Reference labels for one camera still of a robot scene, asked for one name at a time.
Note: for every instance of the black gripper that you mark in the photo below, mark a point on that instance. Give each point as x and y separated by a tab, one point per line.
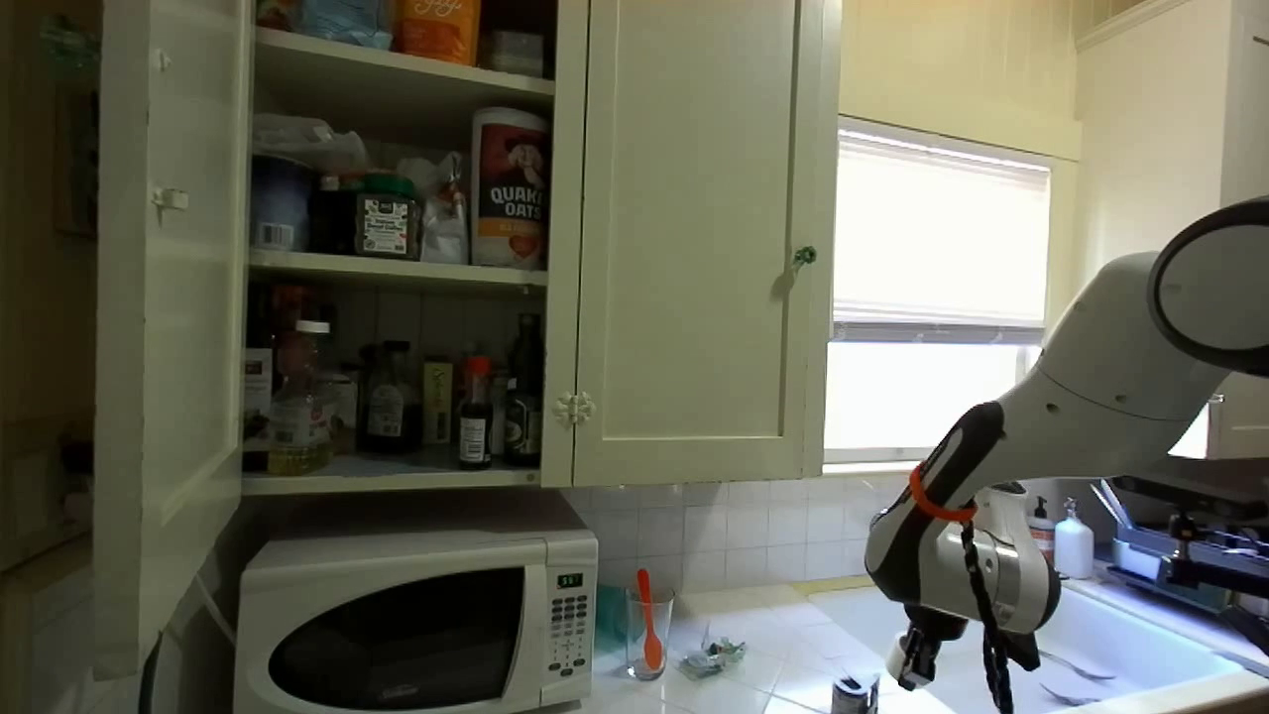
917	646

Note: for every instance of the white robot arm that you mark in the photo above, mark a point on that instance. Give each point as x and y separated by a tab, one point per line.
1119	378

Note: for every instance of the blue tape dispenser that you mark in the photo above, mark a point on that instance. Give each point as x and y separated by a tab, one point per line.
858	695

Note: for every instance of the open cabinet door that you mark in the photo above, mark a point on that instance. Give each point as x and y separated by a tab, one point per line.
173	305

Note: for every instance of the brown soap bottle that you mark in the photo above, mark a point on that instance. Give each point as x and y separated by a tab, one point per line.
1040	526

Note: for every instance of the white soap bottle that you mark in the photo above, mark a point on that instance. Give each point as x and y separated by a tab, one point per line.
1073	547

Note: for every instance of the white kitchen sink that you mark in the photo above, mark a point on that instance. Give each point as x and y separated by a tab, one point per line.
1102	650

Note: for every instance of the clear drinking glass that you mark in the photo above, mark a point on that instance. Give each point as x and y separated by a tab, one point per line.
630	650

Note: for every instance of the orange spatula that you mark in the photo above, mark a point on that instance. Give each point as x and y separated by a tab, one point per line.
653	642

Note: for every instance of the white window blind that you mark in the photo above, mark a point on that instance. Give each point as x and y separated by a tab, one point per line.
936	233

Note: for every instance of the tall dark bottle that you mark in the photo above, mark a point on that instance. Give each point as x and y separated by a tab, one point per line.
523	386

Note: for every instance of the dark sauce bottle red cap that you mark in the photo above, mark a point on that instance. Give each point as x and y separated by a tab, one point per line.
472	415

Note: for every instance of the white microwave oven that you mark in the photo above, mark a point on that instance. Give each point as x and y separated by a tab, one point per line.
416	625

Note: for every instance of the cream upper cabinet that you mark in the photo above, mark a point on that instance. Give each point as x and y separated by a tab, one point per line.
685	252

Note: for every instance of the dark glass jar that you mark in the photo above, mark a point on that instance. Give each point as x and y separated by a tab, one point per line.
385	398

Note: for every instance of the oats canister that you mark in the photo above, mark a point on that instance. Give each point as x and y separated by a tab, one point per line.
510	189

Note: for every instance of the yellow liquid bottle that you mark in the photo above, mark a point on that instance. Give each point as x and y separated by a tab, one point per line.
297	422

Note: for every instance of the green lid spice jar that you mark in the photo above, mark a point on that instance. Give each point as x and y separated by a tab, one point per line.
385	215

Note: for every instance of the orange snack bag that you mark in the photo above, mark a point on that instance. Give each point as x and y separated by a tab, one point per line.
437	29

